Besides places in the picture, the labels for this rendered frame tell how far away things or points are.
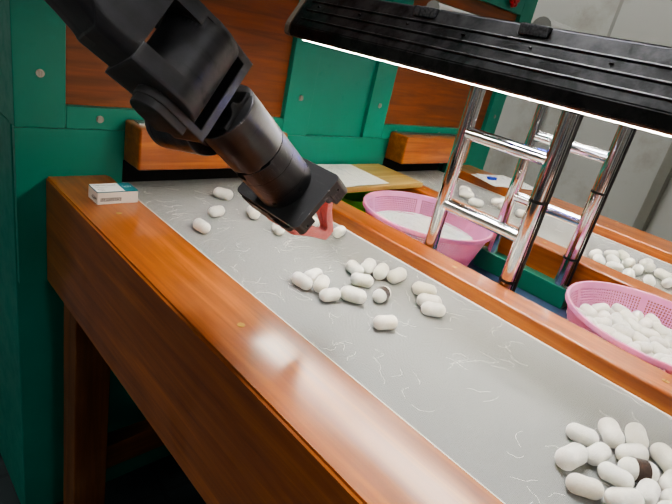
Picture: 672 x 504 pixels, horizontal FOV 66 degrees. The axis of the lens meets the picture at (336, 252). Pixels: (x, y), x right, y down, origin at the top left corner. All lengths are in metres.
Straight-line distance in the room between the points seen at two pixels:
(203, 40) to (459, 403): 0.42
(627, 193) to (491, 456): 2.19
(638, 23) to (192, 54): 2.44
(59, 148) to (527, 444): 0.77
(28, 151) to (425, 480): 0.73
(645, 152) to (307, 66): 1.81
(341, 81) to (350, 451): 0.91
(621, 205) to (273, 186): 2.28
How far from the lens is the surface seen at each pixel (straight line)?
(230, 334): 0.54
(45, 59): 0.89
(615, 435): 0.61
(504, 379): 0.64
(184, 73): 0.39
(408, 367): 0.60
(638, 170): 2.62
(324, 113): 1.19
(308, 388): 0.49
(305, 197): 0.49
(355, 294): 0.68
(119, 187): 0.84
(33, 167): 0.92
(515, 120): 2.90
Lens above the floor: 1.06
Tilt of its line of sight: 23 degrees down
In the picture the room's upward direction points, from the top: 13 degrees clockwise
